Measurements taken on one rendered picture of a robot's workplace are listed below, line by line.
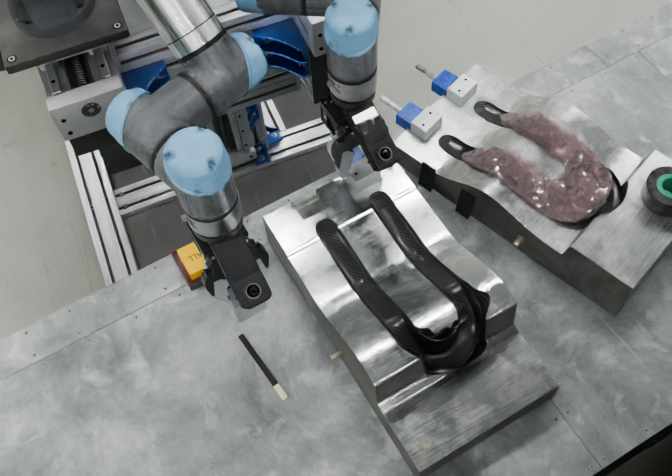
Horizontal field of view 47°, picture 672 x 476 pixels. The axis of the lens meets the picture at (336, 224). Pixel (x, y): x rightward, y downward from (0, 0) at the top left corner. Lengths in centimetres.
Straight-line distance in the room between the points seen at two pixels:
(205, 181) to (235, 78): 17
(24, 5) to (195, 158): 65
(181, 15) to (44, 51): 51
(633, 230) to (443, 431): 46
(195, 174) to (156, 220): 130
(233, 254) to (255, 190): 115
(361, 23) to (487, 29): 182
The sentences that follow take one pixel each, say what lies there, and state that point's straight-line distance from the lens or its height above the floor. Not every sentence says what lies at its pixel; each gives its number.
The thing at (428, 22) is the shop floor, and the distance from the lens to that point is 289.
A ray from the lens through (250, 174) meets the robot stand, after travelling 224.
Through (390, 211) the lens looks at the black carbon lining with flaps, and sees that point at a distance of 136.
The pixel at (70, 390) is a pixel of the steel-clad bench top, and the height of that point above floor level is 80.
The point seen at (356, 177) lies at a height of 92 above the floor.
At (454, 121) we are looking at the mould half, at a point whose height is 85.
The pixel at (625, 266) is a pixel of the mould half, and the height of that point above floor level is 91.
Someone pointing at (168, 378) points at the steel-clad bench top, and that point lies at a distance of 136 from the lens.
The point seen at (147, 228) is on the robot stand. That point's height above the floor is 21.
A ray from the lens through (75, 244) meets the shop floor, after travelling 250.
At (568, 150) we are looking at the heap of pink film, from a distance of 145.
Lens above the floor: 204
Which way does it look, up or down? 59 degrees down
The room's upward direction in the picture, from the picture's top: 5 degrees counter-clockwise
